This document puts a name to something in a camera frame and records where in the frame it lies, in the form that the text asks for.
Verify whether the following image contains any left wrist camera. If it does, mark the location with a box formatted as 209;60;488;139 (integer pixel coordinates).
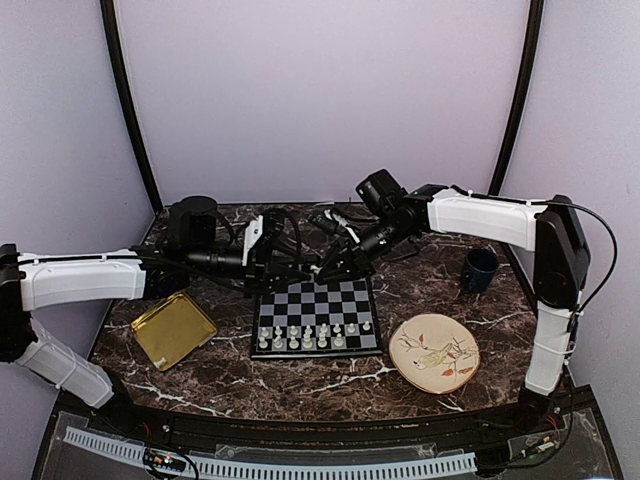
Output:
241;215;263;267

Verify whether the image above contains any gold square tray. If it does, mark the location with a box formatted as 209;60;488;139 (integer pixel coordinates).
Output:
130;292;217;372

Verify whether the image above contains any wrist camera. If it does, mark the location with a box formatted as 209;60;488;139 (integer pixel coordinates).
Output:
241;215;263;267
308;209;359;242

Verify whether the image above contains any black grey chessboard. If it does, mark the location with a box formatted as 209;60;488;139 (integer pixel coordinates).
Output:
250;278;383;360

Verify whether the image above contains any black frame post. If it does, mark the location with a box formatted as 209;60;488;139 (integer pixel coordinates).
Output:
99;0;163;214
488;0;545;195

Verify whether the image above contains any white slotted cable duct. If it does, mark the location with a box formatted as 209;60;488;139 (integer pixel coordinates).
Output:
62;427;477;479

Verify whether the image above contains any right black frame post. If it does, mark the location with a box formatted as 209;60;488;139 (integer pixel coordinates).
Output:
488;0;545;195

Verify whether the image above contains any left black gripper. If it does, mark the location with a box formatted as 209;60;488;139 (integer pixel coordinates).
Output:
186;241;309;299

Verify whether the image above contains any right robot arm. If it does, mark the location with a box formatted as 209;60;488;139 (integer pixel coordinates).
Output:
315;169;590;396

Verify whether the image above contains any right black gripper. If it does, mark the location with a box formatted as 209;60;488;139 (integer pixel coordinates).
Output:
315;214;413;284

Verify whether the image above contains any dark blue mug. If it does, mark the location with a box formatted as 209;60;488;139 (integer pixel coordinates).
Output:
460;248;499;293

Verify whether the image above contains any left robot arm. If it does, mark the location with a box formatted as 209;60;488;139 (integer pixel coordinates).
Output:
1;196;310;436

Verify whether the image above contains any cream plate with bird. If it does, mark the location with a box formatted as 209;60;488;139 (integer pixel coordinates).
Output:
389;314;481;395

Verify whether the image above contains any white chess king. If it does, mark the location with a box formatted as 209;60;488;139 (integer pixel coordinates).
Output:
302;335;313;350

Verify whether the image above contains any left black frame post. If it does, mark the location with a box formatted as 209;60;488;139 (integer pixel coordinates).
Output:
99;0;163;214

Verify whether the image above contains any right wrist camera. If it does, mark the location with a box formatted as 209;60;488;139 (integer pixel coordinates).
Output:
308;209;359;242

